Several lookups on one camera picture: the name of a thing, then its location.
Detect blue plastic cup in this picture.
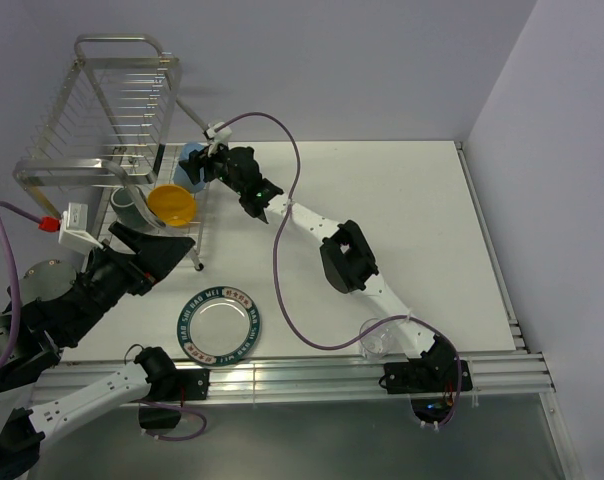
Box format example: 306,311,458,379
172,142,208,195

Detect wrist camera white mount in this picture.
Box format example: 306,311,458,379
58,202,103,255
204,122,232,157

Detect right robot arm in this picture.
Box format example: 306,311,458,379
176,145,472,395

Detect metal dish rack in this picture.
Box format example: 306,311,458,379
12,33,219,273

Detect dark grey mug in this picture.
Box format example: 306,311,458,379
110,187,152,232

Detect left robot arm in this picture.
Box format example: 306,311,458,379
0,222,195,479

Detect yellow plastic bowl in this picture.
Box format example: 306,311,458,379
147,184,197,227

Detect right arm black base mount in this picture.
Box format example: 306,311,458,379
378,359,474,429

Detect white plate green rim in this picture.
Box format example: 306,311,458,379
176,286,261,367

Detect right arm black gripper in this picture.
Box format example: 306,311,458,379
177,141,243,198

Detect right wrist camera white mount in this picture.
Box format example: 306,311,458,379
204,122,232,157

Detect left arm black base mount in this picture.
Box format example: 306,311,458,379
137,369,210,443

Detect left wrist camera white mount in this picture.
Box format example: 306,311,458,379
58,202,103,255

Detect clear glass cup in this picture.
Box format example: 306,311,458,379
359,322,398,361

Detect aluminium table edge rail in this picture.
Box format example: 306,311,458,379
32,351,554,405

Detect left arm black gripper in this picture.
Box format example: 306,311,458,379
63,219,195,343

